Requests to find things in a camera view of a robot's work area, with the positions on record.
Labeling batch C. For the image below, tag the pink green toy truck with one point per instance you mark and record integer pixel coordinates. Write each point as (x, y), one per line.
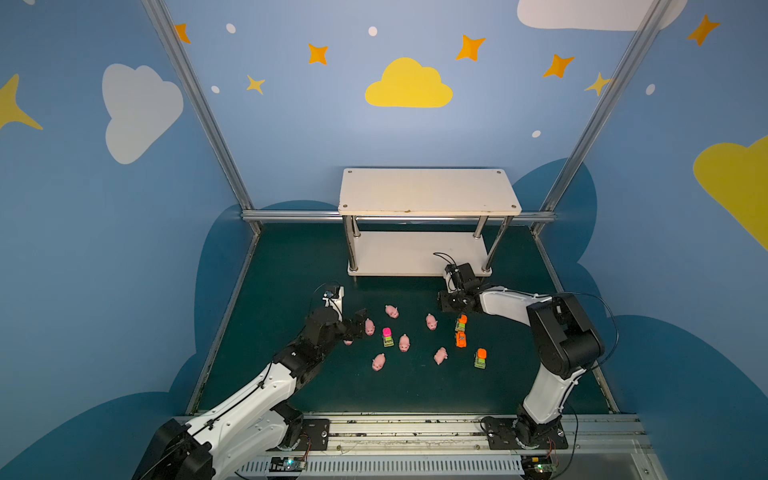
(387, 337)

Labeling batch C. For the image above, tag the rear aluminium crossbar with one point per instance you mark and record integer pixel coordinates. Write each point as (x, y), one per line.
(334, 216)

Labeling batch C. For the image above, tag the right aluminium frame post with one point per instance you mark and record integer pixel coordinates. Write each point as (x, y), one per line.
(638, 47)

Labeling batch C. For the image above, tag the left aluminium frame post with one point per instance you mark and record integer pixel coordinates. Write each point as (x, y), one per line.
(161, 20)

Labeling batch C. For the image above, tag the controller board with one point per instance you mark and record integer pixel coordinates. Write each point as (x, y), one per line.
(537, 468)
(293, 465)

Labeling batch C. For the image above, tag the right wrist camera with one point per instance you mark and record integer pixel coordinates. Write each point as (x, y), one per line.
(460, 277)

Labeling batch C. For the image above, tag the left controller board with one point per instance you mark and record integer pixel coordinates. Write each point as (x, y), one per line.
(293, 465)

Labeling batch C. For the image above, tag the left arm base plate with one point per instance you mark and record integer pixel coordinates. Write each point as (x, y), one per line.
(312, 434)

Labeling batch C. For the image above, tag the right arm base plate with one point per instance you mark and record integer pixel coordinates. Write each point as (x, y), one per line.
(504, 433)

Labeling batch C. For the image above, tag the aluminium frame post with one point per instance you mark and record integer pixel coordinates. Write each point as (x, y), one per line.
(161, 20)
(638, 47)

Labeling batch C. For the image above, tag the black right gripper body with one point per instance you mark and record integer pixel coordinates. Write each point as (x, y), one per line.
(450, 300)

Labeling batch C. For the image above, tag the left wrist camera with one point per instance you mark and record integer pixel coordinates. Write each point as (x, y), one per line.
(333, 297)

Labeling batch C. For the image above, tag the right controller board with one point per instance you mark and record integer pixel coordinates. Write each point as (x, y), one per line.
(537, 468)

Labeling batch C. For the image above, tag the white two-tier shelf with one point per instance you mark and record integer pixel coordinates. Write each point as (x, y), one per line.
(440, 195)

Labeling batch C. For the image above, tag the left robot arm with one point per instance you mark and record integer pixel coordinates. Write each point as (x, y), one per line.
(255, 419)

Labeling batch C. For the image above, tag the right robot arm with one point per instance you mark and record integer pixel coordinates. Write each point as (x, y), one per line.
(565, 339)

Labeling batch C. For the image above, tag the orange green toy truck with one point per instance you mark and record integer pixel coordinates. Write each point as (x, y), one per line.
(461, 323)

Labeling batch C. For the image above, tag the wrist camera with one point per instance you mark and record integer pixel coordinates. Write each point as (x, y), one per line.
(460, 277)
(333, 297)

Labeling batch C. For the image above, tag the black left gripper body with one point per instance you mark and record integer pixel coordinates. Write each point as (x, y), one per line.
(351, 324)

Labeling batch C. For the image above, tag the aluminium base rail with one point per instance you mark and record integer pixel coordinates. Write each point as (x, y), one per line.
(453, 446)

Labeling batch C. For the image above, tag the orange green toy car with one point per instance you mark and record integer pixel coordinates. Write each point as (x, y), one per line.
(480, 358)

